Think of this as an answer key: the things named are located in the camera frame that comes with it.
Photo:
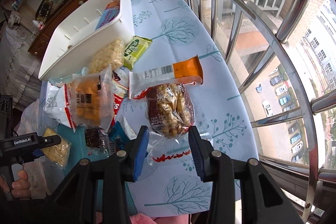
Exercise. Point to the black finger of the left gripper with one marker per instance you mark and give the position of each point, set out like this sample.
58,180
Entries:
49,141

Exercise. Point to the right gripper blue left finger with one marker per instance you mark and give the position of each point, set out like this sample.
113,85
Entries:
139,152

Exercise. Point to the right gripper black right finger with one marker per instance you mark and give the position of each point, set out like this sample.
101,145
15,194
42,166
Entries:
200,150

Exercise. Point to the small puffed rice cake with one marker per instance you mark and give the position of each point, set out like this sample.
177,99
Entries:
59,153

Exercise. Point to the blue foil snack packet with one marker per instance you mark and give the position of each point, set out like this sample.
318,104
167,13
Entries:
121,135

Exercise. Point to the white red snack bag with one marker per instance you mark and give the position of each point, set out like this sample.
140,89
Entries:
57,105

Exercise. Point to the dark brownie clear wrapper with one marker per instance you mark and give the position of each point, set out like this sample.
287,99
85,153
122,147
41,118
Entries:
96,140

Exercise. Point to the nut snack clear bag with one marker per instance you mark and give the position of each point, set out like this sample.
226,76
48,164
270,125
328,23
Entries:
170,113

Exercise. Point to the orange cookies clear bag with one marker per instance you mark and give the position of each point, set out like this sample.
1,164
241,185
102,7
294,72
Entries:
91,99

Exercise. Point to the orange white snack bar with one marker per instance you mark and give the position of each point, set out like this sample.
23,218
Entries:
188,72

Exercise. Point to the red blue biscuit pack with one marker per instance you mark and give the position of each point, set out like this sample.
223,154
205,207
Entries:
111,11

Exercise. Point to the person left hand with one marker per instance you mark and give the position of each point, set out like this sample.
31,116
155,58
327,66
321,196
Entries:
21,187

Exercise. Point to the teal striped placemat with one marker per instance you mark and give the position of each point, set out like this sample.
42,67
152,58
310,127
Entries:
78,151

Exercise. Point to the light blue tree tablecloth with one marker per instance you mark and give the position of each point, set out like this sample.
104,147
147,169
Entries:
169,184

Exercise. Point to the white lace cover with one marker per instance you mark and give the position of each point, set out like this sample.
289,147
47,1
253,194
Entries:
19,68

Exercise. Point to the red white cookie pack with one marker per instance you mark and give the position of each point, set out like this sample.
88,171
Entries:
120,81

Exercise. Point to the wooden desk with drawers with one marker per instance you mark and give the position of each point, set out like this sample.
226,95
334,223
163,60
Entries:
40,43

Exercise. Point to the puffed rice cake pack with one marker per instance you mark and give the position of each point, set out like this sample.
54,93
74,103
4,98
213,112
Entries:
111,55

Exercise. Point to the green snack packet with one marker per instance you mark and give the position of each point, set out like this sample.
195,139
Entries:
134,50

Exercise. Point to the black patterned pencil case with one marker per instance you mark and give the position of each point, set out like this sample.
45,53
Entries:
43,10

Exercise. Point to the white plastic bin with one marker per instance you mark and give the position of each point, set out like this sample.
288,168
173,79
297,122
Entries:
76,39

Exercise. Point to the metal window bars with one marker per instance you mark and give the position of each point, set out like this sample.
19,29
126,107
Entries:
281,54

